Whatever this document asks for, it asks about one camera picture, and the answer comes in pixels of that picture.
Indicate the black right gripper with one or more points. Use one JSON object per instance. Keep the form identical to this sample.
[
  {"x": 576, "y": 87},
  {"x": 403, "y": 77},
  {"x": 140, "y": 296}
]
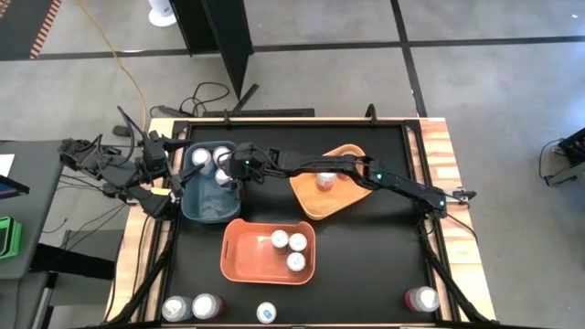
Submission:
[{"x": 249, "y": 164}]

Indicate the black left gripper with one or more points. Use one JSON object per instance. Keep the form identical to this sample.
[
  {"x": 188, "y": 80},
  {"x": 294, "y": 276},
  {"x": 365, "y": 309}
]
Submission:
[{"x": 154, "y": 157}]

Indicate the blue and white soda can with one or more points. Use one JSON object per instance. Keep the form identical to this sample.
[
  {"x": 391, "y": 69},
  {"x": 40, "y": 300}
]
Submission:
[
  {"x": 222, "y": 177},
  {"x": 176, "y": 308},
  {"x": 221, "y": 154},
  {"x": 201, "y": 156}
]

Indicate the blue plastic bin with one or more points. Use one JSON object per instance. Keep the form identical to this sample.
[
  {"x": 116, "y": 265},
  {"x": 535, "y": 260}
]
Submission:
[{"x": 205, "y": 203}]

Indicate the blue silver energy drink can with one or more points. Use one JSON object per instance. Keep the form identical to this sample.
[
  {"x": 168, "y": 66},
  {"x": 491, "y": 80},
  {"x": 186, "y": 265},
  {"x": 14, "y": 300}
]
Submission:
[
  {"x": 279, "y": 239},
  {"x": 266, "y": 313},
  {"x": 296, "y": 261},
  {"x": 298, "y": 242}
]

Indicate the orange plastic bin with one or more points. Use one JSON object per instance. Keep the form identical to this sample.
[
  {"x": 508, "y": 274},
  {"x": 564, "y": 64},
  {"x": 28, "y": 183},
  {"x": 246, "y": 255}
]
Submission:
[{"x": 247, "y": 260}]

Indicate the yellow plastic bin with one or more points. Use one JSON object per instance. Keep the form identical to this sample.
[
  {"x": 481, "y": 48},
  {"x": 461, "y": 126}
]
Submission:
[{"x": 329, "y": 203}]

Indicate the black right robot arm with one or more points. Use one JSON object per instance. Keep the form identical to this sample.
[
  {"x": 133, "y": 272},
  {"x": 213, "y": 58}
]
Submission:
[{"x": 388, "y": 178}]

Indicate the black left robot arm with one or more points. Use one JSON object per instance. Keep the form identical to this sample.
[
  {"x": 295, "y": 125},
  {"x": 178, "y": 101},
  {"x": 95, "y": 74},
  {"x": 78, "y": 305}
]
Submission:
[{"x": 114, "y": 171}]

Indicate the black power brick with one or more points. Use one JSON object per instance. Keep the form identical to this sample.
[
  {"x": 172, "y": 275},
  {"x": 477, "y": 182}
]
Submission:
[{"x": 170, "y": 111}]

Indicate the black clamp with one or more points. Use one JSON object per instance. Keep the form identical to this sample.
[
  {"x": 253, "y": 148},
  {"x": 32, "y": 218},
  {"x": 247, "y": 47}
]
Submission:
[
  {"x": 225, "y": 117},
  {"x": 371, "y": 114}
]

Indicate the black power adapter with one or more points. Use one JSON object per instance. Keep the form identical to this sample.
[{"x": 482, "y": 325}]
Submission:
[{"x": 120, "y": 130}]

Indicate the black standing cabinet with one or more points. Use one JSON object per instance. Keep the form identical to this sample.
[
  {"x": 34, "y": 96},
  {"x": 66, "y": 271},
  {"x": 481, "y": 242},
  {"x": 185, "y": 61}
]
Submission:
[{"x": 219, "y": 27}]

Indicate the black floor beam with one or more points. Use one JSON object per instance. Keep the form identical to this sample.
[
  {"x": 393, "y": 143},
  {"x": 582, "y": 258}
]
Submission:
[{"x": 73, "y": 262}]

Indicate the grey side table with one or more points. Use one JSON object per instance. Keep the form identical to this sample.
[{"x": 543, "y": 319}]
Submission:
[
  {"x": 23, "y": 301},
  {"x": 36, "y": 205}
]

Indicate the dark tablet device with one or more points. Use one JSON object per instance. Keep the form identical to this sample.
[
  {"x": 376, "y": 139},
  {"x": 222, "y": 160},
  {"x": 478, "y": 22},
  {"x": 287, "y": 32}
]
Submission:
[{"x": 11, "y": 186}]

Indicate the white paper sheet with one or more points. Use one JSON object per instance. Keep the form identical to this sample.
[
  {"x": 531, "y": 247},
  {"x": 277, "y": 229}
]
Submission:
[{"x": 5, "y": 165}]

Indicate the green plastic tray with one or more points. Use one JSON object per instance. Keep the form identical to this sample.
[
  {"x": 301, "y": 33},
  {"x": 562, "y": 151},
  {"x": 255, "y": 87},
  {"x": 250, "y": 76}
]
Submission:
[{"x": 16, "y": 237}]

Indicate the black mat with orange stripes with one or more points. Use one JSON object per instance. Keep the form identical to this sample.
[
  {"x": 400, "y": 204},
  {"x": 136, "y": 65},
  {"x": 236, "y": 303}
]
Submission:
[{"x": 23, "y": 27}]

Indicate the black equipment stand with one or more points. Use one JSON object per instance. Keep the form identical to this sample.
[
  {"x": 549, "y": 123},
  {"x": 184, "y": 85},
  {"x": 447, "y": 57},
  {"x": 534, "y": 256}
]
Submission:
[{"x": 571, "y": 153}]

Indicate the black aluminium table frame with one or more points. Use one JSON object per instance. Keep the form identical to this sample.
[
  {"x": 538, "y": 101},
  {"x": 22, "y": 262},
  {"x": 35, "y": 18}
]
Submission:
[{"x": 161, "y": 292}]

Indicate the white round pedestal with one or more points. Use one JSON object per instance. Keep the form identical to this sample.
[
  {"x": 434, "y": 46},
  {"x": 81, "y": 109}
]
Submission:
[{"x": 161, "y": 16}]

